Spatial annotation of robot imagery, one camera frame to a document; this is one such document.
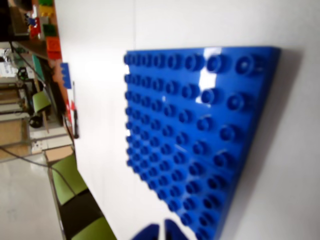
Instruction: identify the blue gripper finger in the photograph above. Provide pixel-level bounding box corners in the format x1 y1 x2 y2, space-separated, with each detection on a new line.
131 223 161 240
164 218 185 240

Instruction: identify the small blue toy block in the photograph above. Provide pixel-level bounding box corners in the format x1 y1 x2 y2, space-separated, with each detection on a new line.
59 62 72 90

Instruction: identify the orange square toy block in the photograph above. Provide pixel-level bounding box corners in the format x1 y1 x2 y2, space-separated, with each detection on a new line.
46 36 62 60

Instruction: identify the dark green toy block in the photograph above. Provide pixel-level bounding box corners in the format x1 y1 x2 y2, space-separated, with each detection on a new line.
42 23 59 38

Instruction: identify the yellow toy block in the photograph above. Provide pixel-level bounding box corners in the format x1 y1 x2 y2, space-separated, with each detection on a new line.
39 4 56 18

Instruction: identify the blue 8x8 stud baseplate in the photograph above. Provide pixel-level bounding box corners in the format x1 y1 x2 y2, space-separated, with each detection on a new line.
123 45 282 240

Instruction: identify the green and black chair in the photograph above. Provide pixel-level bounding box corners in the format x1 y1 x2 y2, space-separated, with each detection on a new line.
47 151 118 240

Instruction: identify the tan cardboard box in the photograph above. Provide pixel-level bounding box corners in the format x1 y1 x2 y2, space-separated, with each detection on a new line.
44 144 75 164

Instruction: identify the small green chair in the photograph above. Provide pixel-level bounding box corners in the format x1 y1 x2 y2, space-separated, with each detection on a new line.
33 91 51 113

